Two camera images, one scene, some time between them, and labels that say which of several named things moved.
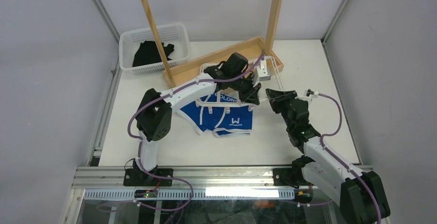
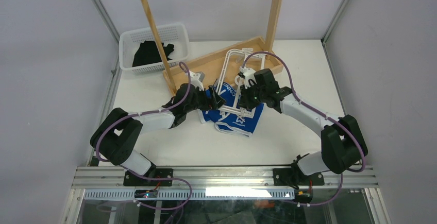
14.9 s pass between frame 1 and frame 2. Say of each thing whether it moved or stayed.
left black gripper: moved
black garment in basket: stayed
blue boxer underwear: moved
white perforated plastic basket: stayed
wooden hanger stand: stayed
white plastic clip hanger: moved
